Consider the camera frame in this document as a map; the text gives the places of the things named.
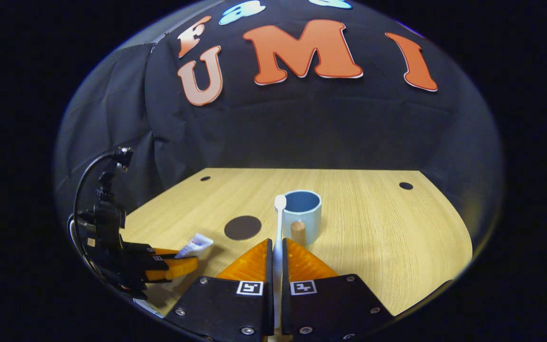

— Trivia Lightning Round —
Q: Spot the white toothbrush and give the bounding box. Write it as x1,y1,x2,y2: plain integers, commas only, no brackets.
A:
273,194,287,333

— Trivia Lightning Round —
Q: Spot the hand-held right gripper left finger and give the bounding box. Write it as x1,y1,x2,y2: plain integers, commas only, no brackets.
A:
164,238,274,340

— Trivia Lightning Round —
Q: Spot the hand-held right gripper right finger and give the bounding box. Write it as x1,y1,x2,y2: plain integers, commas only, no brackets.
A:
281,237,395,340

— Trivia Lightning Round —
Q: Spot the white toothpaste tube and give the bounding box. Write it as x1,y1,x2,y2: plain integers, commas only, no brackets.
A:
175,233,214,259

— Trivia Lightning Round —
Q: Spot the black cable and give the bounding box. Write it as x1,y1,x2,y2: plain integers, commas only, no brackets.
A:
67,152,117,266

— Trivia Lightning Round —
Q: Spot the black backdrop cloth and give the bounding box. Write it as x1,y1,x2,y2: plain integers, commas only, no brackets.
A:
55,0,504,247

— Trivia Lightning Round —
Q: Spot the light blue cup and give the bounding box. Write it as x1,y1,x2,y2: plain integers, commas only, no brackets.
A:
282,190,322,247

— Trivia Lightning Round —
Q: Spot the dark round coaster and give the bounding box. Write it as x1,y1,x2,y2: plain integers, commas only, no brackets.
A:
224,215,263,241

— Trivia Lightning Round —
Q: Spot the wooden desktop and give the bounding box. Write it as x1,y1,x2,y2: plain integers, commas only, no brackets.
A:
122,167,473,316

